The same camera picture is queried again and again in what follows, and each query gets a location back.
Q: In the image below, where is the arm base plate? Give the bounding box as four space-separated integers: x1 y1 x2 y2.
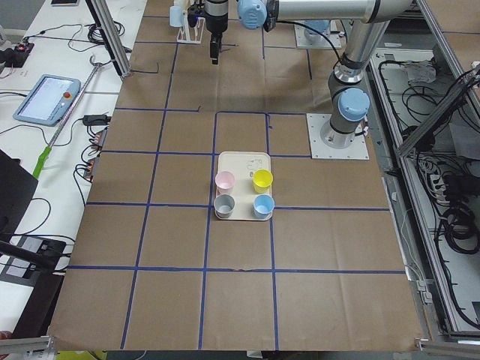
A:
306 113 369 161
294 19 344 50

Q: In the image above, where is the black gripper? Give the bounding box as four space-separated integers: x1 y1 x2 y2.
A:
204 0 229 65

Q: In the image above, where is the green handled reacher grabber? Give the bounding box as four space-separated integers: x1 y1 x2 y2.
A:
32 55 112 179

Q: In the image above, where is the white wire cup rack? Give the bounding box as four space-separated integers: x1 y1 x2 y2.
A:
172 0 205 44

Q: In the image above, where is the pink plastic cup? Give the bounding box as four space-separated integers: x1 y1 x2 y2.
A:
214 171 236 194

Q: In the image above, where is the blue teach pendant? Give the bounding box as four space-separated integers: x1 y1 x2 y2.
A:
13 74 81 126

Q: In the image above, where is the cream plastic tray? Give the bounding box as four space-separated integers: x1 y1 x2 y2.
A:
217 151 273 221

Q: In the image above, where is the black smartphone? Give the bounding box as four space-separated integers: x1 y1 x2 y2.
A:
50 0 80 6

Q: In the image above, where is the aluminium frame post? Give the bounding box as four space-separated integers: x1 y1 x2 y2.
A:
85 0 131 79

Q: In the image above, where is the black power adapter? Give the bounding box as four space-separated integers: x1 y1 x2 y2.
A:
82 114 111 126

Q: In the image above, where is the light blue plastic cup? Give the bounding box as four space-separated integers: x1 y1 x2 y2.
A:
169 5 184 28

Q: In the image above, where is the yellow plastic cup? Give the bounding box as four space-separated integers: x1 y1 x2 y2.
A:
252 169 273 194

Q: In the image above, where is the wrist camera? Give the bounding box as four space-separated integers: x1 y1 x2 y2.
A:
187 4 199 28

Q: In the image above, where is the grey plastic cup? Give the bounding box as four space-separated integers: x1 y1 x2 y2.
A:
214 193 236 219

